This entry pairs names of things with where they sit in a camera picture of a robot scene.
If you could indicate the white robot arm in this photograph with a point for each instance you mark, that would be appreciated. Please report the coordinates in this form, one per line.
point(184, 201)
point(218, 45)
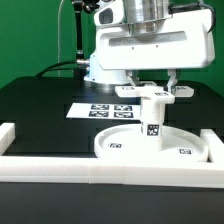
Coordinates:
point(142, 16)

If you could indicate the white U-shaped boundary frame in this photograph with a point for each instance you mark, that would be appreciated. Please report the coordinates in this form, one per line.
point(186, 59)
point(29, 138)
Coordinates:
point(93, 170)

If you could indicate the white round table top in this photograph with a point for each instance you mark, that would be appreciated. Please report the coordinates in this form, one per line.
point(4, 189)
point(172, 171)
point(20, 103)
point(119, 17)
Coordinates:
point(127, 142)

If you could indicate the white cross-shaped table base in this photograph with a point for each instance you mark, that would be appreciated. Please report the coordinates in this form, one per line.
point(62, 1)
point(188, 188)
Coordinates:
point(155, 94)

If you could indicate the white sheet with markers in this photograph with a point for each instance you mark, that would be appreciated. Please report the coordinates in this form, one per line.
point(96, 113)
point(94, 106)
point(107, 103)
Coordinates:
point(104, 111)

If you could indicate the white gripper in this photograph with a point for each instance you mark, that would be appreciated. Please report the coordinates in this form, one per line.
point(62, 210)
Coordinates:
point(183, 40)

